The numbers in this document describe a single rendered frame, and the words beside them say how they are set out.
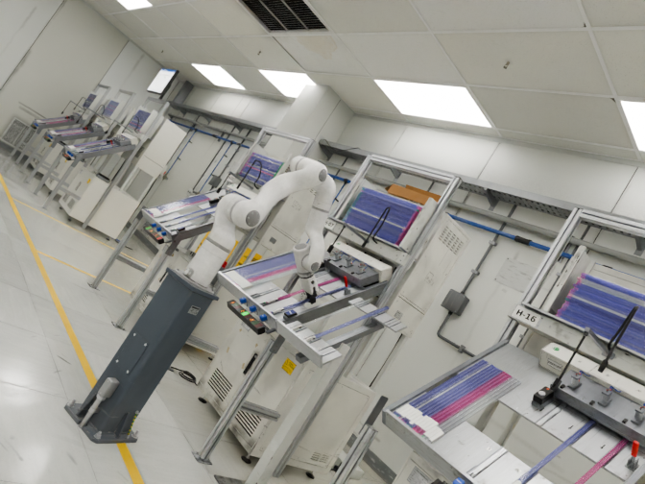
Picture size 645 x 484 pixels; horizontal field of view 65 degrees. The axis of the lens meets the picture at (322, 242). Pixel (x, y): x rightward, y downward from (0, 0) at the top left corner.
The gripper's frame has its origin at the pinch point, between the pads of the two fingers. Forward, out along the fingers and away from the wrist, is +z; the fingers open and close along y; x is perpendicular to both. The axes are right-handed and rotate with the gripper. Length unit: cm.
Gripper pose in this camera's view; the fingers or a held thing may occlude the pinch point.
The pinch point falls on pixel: (311, 299)
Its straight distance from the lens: 265.3
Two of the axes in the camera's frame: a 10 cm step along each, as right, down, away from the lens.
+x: -8.0, 3.8, -4.6
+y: -5.7, -3.0, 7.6
